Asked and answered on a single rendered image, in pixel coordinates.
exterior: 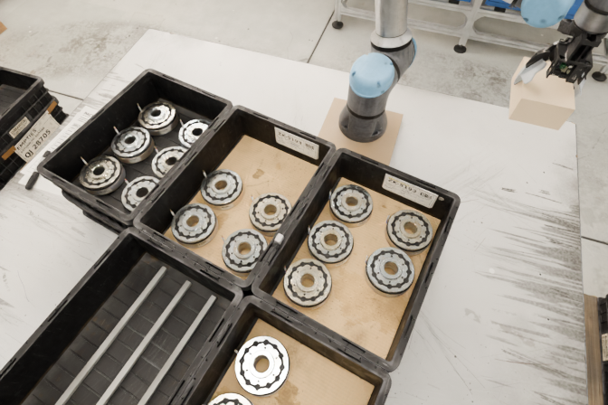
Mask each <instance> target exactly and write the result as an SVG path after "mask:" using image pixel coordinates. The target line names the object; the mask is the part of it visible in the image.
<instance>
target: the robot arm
mask: <svg viewBox="0 0 608 405"><path fill-rule="evenodd" d="M503 1H505V2H507V3H509V4H512V5H514V6H516V7H518V8H520V9H521V16H522V18H523V19H524V21H525V22H526V23H527V24H529V25H530V26H533V27H536V28H546V27H550V26H552V25H555V24H557V23H559V22H560V21H561V22H560V24H559V26H558V28H557V30H558V31H559V32H561V33H562V34H565V35H569V36H573V37H572V38H570V37H567V38H566V39H560V40H559V41H558V42H554V43H552V44H550V45H549V46H547V47H546V48H544V49H541V50H540V51H538V52H536V53H535V54H534V55H533V56H532V57H531V59H530V60H529V61H528V62H527V63H526V65H525V66H524V67H523V68H522V70H521V71H520V72H519V74H518V75H517V77H516V78H515V80H514V85H516V84H518V83H519V82H521V81H523V82H524V84H528V83H529V82H530V81H532V80H533V78H534V77H535V75H536V74H537V73H538V72H539V71H541V70H543V69H544V68H545V67H546V65H547V63H546V61H547V60H548V59H549V60H550V61H551V65H550V66H549V68H548V69H547V71H546V78H548V76H549V75H552V76H558V78H561V79H565V82H569V83H573V86H574V90H575V97H576V96H577V95H578V94H579V93H580V96H581V95H582V88H583V86H584V84H585V82H586V76H587V74H588V72H589V71H590V70H591V69H592V67H593V56H592V49H593V48H594V47H597V48H598V46H599V45H600V43H601V42H602V39H603V38H604V37H605V36H606V35H607V34H608V0H584V1H583V2H582V4H581V5H580V7H579V8H578V10H577V12H576V13H575V16H574V19H567V20H562V19H563V18H565V16H566V14H567V12H568V11H569V9H570V8H571V7H572V6H573V4H574V2H575V0H503ZM407 10H408V0H375V30H374V31H373V32H372V33H371V37H370V40H371V52H370V53H368V55H365V54H364V55H362V56H361V57H359V58H358V59H357V60H356V61H355V62H354V64H353V66H352V69H351V72H350V74H349V87H348V94H347V104H346V105H345V106H344V108H343V109H342V111H341V113H340V115H339V121H338V125H339V128H340V130H341V132H342V133H343V134H344V135H345V136H346V137H347V138H349V139H351V140H353V141H356V142H360V143H369V142H373V141H376V140H377V139H379V138H380V137H381V136H382V135H383V134H384V133H385V131H386V127H387V116H386V112H385V107H386V103H387V100H388V97H389V94H390V92H391V91H392V89H393V88H394V86H395V85H396V83H397V82H398V81H399V80H400V79H401V78H402V76H403V75H404V73H405V72H406V70H407V69H408V68H409V67H410V66H411V65H412V63H413V60H414V58H415V55H416V53H417V45H416V41H415V39H414V38H413V37H412V36H413V35H412V31H411V30H410V29H409V28H408V27H407ZM550 68H551V69H550Z"/></svg>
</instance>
